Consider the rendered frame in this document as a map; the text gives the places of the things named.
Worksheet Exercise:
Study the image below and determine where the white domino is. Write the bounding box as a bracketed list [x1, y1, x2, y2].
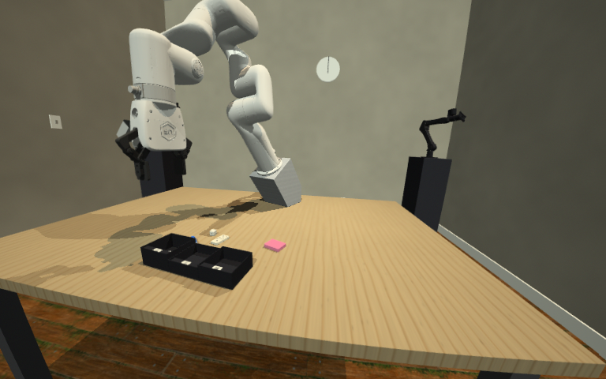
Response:
[211, 235, 230, 245]

